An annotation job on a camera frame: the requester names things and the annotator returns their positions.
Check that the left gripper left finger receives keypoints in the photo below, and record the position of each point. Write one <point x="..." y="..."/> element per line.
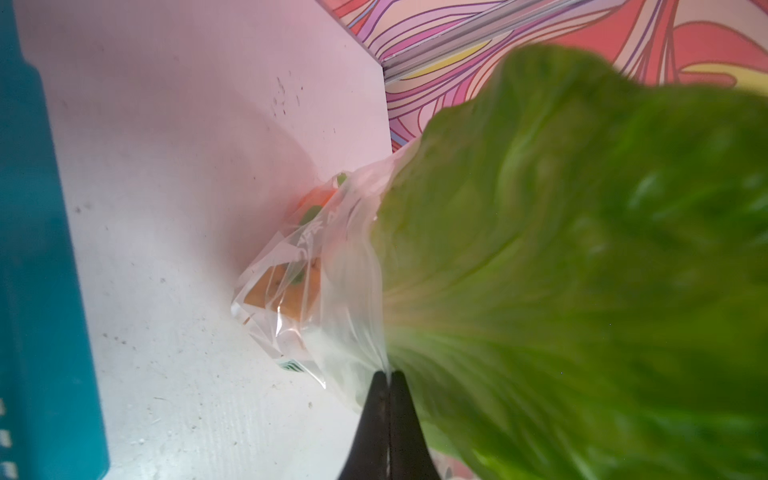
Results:
<point x="368" y="458"/>

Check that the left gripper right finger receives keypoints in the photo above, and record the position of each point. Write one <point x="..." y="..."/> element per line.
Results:
<point x="409" y="456"/>

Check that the clear zip top bag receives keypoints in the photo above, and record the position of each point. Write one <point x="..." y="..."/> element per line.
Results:
<point x="341" y="344"/>

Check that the orange carrot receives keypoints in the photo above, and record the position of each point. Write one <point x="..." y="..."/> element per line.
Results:
<point x="292" y="298"/>

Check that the green lettuce leaf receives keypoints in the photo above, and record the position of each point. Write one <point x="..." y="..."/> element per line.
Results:
<point x="575" y="275"/>

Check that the small orange pumpkin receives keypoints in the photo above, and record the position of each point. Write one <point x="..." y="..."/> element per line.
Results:
<point x="318" y="196"/>

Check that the teal plastic basket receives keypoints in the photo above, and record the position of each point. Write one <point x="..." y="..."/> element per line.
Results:
<point x="51" y="420"/>

